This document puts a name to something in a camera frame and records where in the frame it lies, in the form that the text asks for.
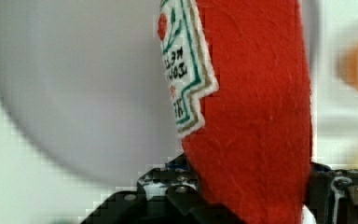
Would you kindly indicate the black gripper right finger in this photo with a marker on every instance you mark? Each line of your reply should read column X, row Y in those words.
column 332, row 195

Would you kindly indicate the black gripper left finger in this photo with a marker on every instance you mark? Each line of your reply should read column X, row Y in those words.
column 167, row 195

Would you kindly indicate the red plush ketchup bottle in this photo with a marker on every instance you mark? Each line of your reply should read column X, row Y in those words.
column 239, row 85

